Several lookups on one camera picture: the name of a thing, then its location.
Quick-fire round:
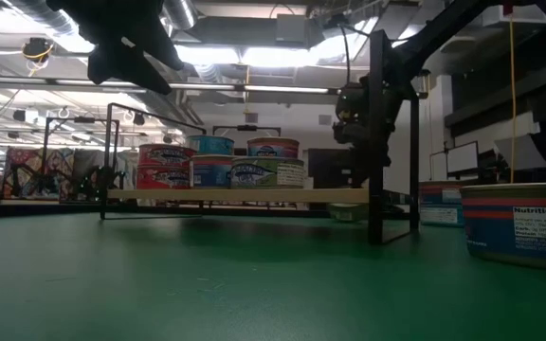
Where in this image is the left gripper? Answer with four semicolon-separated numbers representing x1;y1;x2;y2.
47;0;185;95

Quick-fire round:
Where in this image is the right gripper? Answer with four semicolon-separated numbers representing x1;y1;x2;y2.
332;70;405;189

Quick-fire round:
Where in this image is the blue tuna can gold lid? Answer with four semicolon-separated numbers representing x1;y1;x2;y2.
246;136;300;159
418;203;466;227
418;180;464;206
459;182;546;272
189;153;236;189

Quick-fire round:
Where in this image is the teal tuna can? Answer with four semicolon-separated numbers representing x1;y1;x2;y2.
186;135;235;156

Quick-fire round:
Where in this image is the black monitor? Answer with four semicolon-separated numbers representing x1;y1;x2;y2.
306;147;362;184

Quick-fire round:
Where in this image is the white screen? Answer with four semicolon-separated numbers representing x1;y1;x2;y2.
445;140;481;175

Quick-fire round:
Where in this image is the long ceiling tube light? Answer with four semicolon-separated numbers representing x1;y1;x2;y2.
0;75;345;99

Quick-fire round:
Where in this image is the bright ceiling light panel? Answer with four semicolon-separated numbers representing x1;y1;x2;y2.
173;42;364;68

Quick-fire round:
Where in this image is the grey ceiling box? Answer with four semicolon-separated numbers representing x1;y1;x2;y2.
275;12;313;48

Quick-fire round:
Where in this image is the colourful patterned panel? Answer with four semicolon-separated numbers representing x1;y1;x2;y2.
2;147;76;198

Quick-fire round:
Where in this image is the small silver ventilation duct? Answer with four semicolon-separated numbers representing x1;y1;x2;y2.
162;0;199;30

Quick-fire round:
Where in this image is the black gantry frame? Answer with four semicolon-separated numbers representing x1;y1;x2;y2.
212;124;282;143
40;116;121;200

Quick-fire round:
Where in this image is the black yellow cable reel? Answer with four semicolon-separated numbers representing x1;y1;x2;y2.
20;36;55;65

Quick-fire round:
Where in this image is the wooden shelf black wire frame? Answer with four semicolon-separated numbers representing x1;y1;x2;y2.
99;28;421;246

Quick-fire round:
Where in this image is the black table frame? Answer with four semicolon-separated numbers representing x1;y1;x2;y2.
0;201;331;219

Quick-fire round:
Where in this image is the white ceiling duct box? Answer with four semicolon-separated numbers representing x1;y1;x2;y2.
481;3;546;26

